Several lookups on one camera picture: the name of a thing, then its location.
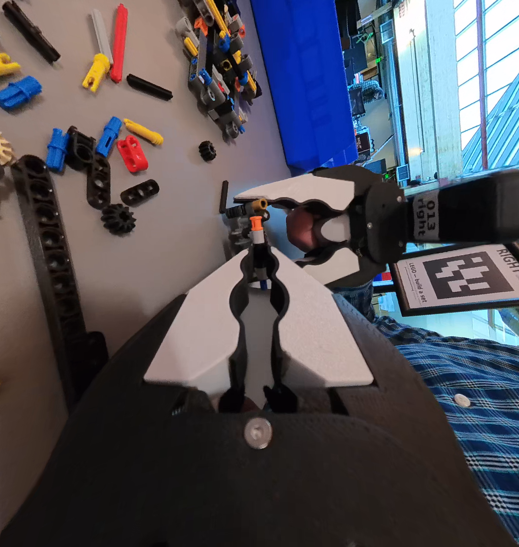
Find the person's blue plaid shirt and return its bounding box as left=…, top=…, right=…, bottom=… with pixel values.
left=332, top=278, right=519, bottom=547

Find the yellow lego axle pin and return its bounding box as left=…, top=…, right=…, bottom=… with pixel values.
left=123, top=118, right=164, bottom=146

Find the blue lego pin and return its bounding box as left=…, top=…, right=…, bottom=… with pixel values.
left=45, top=128, right=70, bottom=172
left=95, top=116, right=123, bottom=157

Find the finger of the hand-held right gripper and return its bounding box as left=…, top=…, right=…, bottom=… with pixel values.
left=297, top=247, right=366, bottom=286
left=234, top=175, right=357, bottom=212

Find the black three-hole lego liftarm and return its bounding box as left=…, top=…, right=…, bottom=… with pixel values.
left=87, top=154, right=112, bottom=210
left=120, top=179, right=160, bottom=207

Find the black ribbed lego rod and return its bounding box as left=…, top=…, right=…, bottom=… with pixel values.
left=126, top=74, right=174, bottom=101

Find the long black lego rod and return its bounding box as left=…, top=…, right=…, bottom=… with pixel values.
left=2, top=0, right=61, bottom=64

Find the long black lego beam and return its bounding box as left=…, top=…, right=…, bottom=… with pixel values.
left=10, top=155, right=109, bottom=413

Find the person's right hand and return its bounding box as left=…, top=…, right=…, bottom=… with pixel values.
left=285, top=205, right=328, bottom=254

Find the yellow forked lego piece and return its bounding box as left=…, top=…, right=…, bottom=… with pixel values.
left=0, top=53, right=21, bottom=82

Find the grey lego axle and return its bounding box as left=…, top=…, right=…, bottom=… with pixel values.
left=90, top=9, right=114, bottom=65

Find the large blue plastic bin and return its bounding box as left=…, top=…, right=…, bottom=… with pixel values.
left=250, top=0, right=359, bottom=177

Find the red lego axle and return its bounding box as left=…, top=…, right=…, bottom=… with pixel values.
left=109, top=3, right=129, bottom=84

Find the yellow lego axle connector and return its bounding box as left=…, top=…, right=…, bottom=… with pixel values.
left=82, top=53, right=112, bottom=91

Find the red lego connector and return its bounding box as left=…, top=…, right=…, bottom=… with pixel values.
left=116, top=134, right=149, bottom=173

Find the blue lego connector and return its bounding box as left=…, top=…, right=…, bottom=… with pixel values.
left=0, top=75, right=43, bottom=111

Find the lego axle with orange pin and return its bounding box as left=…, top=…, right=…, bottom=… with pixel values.
left=248, top=216, right=271, bottom=292

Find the large lego chassis assembly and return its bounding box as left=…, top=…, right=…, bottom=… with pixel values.
left=175, top=0, right=263, bottom=139

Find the small lego engine assembly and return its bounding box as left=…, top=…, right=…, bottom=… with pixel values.
left=223, top=197, right=269, bottom=257

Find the large black lego gear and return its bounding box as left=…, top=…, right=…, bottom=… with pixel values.
left=100, top=203, right=137, bottom=236

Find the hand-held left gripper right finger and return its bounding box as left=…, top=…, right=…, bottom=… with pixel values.
left=266, top=246, right=375, bottom=413

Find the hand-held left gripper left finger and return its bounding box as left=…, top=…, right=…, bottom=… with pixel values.
left=143, top=247, right=257, bottom=412

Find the black lego cross connector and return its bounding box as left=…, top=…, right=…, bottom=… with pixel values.
left=65, top=126, right=97, bottom=172

